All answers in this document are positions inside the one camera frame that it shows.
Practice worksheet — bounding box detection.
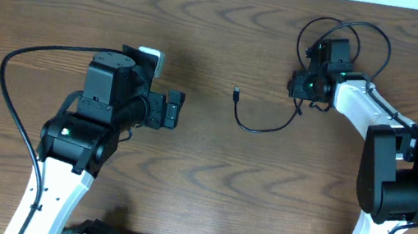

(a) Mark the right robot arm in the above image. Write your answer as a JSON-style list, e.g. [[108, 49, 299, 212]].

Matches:
[[287, 39, 418, 234]]

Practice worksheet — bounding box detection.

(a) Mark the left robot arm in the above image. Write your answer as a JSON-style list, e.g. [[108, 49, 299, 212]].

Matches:
[[5, 46, 185, 234]]

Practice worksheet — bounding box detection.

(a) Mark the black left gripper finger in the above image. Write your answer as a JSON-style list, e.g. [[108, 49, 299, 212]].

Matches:
[[168, 89, 186, 108], [163, 103, 181, 130]]

